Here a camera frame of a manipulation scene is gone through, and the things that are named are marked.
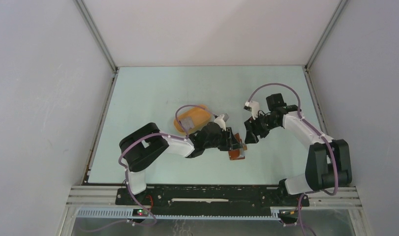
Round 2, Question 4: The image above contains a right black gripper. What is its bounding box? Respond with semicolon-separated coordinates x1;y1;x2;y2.
244;111;279;145

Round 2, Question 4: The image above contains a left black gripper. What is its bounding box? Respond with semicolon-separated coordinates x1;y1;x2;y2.
203;127;242;151

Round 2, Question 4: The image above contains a brown leather card holder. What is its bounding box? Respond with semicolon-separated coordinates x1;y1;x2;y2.
228;133;247;161

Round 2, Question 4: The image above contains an orange plastic card tray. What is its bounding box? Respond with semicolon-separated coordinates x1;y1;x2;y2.
173;104;214;135

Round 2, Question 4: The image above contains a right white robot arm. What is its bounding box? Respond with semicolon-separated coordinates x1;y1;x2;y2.
244;93;352;206

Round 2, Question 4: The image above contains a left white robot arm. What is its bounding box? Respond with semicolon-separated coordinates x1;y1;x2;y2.
118;122;243;205

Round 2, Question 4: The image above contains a grey patterned card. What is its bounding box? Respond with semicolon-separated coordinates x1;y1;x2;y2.
180;117;195;130

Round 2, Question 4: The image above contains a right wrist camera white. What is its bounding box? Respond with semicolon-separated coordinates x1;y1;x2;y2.
244;101;260;120

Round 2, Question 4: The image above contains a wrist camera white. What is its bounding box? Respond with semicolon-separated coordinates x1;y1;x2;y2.
244;101;260;120
214;113;229;131

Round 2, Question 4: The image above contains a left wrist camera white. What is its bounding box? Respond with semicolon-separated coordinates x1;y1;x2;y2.
214;113;229;131

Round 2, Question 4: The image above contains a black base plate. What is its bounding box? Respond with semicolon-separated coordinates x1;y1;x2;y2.
115;184;309;217

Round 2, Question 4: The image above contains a white cable duct strip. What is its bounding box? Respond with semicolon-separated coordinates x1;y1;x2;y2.
76;207;280;220

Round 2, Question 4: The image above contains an aluminium frame rail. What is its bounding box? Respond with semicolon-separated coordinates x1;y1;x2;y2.
66;186;362;210

